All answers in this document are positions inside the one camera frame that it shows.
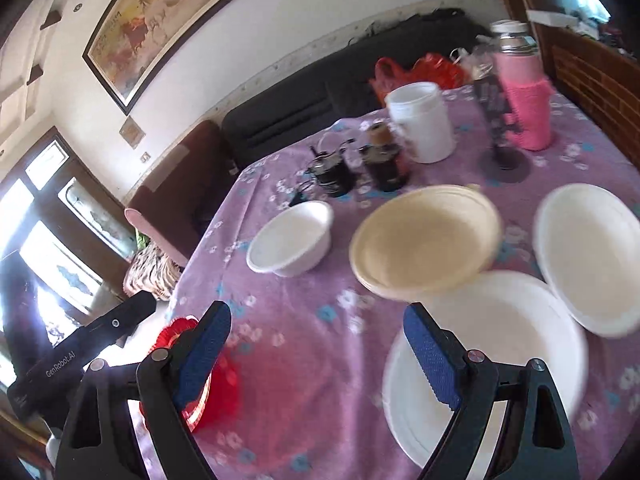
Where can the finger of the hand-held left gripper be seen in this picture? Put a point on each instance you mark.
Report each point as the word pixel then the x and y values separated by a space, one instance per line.
pixel 117 321

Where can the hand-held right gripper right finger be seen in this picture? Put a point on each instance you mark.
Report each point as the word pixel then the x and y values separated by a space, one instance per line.
pixel 432 360

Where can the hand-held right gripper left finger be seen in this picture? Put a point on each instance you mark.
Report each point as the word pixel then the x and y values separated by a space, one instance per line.
pixel 200 355

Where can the red plastic dish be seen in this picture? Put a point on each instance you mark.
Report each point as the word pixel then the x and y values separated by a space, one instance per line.
pixel 225 385

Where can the large white plate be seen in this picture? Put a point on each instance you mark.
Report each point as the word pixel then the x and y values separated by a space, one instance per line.
pixel 510 340

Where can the cream bowl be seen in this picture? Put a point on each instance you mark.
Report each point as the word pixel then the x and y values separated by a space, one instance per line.
pixel 425 240

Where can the small white bowl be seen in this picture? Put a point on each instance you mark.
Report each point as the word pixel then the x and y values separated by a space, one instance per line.
pixel 292 237

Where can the wide white bowl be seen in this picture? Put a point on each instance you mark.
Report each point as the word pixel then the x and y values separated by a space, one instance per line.
pixel 590 255

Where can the wicker basket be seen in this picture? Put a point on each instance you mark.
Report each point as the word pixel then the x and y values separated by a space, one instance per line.
pixel 150 270

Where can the wooden door with glass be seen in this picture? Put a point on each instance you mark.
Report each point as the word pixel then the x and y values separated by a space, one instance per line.
pixel 60 240

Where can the purple floral tablecloth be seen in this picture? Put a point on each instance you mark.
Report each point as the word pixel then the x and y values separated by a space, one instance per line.
pixel 300 330

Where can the brown armchair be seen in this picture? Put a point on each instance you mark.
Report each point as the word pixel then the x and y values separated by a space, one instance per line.
pixel 185 185

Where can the small black object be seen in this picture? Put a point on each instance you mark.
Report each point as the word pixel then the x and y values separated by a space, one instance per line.
pixel 297 200

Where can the dark bottle with cork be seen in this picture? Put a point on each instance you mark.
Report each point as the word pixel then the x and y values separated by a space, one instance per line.
pixel 382 162

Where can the dark jar with metal clasp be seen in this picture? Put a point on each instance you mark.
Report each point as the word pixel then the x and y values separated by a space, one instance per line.
pixel 331 172

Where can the grey phone stand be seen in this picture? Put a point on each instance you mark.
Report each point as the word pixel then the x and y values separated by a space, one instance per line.
pixel 500 130

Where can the white plastic jar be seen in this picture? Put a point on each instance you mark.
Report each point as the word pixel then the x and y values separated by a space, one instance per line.
pixel 422 120

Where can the pink knitted-sleeve thermos bottle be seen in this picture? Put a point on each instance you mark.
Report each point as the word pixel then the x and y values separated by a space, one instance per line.
pixel 525 105

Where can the black sofa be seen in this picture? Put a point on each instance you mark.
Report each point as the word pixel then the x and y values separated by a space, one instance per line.
pixel 320 95

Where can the red plastic bag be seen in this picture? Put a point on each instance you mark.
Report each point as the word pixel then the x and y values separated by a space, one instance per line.
pixel 425 72

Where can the clear plastic container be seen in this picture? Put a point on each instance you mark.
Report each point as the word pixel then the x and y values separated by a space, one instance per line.
pixel 472 57

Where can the white flat box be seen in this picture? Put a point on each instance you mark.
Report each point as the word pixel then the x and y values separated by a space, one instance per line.
pixel 555 17

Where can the wall switch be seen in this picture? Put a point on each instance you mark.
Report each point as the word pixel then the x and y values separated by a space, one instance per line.
pixel 145 156

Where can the small framed wall picture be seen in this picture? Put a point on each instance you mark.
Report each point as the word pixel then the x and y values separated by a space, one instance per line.
pixel 132 131

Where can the framed wall painting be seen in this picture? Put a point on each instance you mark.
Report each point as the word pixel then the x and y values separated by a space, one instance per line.
pixel 165 20

